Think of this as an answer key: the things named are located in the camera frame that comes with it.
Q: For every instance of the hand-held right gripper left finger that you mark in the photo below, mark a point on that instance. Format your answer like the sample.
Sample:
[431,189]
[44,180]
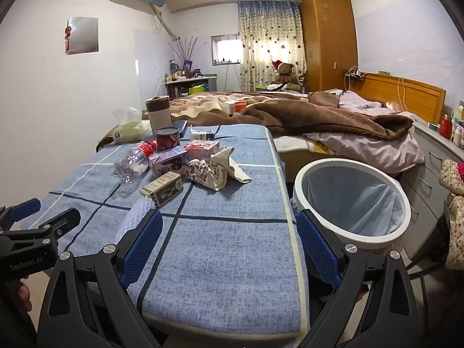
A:
[145,246]

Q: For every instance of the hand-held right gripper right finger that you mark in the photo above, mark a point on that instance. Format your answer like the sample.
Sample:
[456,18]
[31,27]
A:
[315,246]

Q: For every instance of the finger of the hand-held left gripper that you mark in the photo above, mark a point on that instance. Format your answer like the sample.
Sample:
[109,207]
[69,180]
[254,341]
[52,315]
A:
[25,208]
[65,219]

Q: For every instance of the white round bin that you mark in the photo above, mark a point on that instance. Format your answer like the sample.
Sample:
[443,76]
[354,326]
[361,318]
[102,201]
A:
[362,241]

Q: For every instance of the beige green small box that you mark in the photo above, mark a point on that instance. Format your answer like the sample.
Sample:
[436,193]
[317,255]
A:
[163,188]

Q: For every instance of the clear plastic bottle red label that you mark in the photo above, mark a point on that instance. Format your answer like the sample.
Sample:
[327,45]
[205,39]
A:
[132,161]

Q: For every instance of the purple drink carton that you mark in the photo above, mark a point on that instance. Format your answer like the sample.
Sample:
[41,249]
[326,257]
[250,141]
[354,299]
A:
[166,163]

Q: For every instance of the cream snack bag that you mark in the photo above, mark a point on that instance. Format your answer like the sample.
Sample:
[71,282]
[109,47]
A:
[217,174]

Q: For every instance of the red tin can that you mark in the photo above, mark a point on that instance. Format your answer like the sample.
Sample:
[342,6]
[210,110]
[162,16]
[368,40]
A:
[167,141]

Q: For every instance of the person's left hand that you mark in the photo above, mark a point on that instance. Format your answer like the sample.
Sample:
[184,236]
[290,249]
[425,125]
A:
[23,295]

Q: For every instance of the grey bin liner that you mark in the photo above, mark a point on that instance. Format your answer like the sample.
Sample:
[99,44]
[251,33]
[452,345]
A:
[348,195]

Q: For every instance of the blue checked mat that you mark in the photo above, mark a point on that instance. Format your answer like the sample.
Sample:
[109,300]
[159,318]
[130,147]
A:
[217,253]

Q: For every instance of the green tissue pack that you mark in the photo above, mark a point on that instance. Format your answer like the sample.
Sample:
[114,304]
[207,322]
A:
[128,130]

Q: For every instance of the red medicine box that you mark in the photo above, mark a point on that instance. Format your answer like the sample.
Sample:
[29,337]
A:
[201,148]

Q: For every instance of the grey drawer cabinet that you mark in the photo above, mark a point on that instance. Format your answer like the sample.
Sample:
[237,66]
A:
[420,188]

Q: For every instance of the white milk carton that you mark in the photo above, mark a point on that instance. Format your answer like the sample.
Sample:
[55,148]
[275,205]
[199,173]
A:
[201,136]

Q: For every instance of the dark blue glasses case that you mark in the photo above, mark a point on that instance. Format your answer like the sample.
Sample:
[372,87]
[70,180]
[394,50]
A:
[181,127]

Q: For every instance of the brown fleece blanket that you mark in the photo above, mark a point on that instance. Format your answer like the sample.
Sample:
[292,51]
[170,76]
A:
[308,116]

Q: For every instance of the beige brown tumbler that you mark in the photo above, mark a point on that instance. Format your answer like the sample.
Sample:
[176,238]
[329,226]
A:
[159,114]

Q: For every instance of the floral padded garment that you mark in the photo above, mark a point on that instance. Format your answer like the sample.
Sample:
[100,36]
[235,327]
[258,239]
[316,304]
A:
[456,224]

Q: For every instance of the orange white box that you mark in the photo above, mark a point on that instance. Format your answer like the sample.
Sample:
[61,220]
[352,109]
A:
[239,107]

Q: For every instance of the cluttered desk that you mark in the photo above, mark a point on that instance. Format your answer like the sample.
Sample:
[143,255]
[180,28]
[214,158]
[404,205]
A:
[188,87]

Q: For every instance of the red hanging ornament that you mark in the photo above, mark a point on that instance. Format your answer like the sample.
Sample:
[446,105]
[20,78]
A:
[67,40]

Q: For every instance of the brown teddy bear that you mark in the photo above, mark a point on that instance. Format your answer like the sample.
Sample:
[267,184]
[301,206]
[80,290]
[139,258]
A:
[286,74]

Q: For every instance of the white power strip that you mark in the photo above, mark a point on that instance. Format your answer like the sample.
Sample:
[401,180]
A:
[354,74]

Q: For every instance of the dried branches in vase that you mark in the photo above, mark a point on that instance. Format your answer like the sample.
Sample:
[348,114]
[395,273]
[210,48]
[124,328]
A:
[185,50]

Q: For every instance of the wooden wardrobe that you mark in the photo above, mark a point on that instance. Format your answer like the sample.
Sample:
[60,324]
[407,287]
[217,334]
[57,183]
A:
[326,43]

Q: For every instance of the patterned curtain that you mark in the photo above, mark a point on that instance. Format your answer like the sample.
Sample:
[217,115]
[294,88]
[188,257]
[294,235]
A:
[261,43]

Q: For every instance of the small window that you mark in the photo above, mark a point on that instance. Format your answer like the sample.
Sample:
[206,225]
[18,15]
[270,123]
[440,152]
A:
[224,49]

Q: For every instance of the air conditioner pipe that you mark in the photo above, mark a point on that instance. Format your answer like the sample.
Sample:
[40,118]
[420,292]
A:
[166,25]

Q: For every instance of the silver wall mirror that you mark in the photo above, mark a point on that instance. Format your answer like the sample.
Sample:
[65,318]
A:
[83,36]

